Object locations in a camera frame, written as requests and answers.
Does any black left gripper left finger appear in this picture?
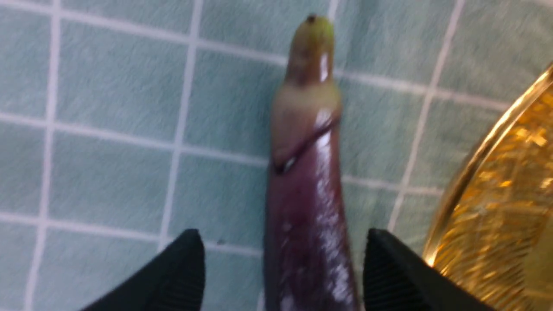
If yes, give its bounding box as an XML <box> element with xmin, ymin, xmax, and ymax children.
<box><xmin>83</xmin><ymin>229</ymin><xmax>206</xmax><ymax>311</ymax></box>

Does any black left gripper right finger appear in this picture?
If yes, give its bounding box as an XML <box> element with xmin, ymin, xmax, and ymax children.
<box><xmin>363</xmin><ymin>228</ymin><xmax>492</xmax><ymax>311</ymax></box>

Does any purple eggplant green stem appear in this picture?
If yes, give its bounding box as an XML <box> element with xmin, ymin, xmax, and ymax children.
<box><xmin>263</xmin><ymin>14</ymin><xmax>361</xmax><ymax>311</ymax></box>

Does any amber glass plate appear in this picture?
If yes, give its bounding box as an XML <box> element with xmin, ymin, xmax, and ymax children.
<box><xmin>421</xmin><ymin>66</ymin><xmax>553</xmax><ymax>311</ymax></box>

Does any green checkered tablecloth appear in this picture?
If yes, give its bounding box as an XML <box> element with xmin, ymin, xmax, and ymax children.
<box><xmin>0</xmin><ymin>0</ymin><xmax>552</xmax><ymax>311</ymax></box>

